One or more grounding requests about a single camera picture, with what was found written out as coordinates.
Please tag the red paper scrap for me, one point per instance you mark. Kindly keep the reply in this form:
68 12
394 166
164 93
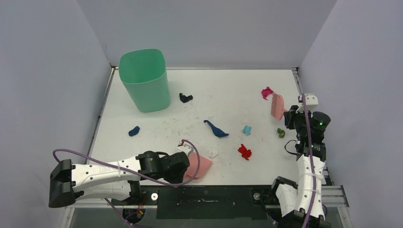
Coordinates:
245 153

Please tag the black paper scrap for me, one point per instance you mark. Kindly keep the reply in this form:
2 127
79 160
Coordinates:
185 98

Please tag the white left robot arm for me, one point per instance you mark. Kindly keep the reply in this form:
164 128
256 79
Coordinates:
118 180

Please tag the green plastic waste bin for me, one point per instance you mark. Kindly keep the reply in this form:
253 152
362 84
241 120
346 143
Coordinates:
144 75

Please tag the light blue paper scrap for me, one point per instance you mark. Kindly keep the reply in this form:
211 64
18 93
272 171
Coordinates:
247 130

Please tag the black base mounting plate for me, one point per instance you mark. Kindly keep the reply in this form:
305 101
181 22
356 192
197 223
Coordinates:
208 202

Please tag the white paper scrap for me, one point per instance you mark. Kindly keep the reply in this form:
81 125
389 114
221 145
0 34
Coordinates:
213 154

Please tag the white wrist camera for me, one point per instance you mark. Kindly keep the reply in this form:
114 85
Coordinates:
307 102
185 147

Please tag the aluminium frame rail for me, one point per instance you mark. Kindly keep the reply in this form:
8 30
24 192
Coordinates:
332 196

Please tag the green paper scrap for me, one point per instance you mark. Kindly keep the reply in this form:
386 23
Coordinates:
281 133

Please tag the small dark blue paper scrap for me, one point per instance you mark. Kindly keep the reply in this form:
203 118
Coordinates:
134 131

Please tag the white scrap near right arm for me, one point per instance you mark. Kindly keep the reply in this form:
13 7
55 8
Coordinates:
288 155

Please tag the long dark blue paper scrap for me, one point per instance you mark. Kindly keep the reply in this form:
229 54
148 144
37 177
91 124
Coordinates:
215 130

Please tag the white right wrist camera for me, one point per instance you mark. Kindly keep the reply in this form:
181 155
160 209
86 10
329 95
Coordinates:
307 102

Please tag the pink plastic hand brush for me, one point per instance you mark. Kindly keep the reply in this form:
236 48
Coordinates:
277 106

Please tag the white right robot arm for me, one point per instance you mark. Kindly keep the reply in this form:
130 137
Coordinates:
301 201

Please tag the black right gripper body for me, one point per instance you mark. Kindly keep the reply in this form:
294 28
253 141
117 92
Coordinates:
290 117

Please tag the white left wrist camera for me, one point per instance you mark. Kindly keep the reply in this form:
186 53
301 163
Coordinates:
185 147

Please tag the magenta paper scrap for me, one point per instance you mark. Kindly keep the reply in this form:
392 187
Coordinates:
266 92

